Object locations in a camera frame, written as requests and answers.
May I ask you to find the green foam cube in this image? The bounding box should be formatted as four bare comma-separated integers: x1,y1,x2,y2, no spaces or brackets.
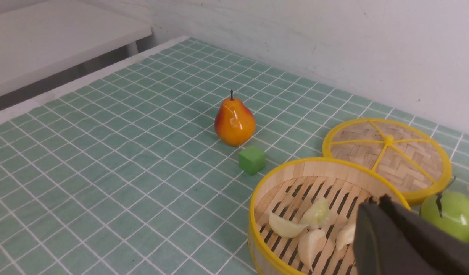
238,146,266,175

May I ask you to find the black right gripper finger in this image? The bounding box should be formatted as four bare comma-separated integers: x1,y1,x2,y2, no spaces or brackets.
353,195,469,275

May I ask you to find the bamboo steamer tray yellow rim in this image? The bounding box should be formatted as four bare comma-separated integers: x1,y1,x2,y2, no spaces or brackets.
248,158,410,275

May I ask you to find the woven bamboo steamer lid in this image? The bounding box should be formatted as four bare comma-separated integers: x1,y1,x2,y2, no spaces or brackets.
322,118,452,205

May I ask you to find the pale dumpling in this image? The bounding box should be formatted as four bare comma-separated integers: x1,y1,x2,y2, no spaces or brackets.
269,212,309,238
299,197,331,230

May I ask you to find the green toy apple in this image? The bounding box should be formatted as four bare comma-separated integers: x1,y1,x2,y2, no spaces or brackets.
419,176,469,243

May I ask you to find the white side table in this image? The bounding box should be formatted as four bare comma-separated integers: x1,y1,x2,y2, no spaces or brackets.
0,0,152,96

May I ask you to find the tan dumpling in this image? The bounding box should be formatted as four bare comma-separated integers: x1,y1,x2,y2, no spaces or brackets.
335,222,355,251

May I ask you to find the white dumpling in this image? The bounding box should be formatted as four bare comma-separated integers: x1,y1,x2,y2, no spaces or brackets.
298,229,326,271

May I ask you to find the orange red toy pear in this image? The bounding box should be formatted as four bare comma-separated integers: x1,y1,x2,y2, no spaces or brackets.
214,89,256,147

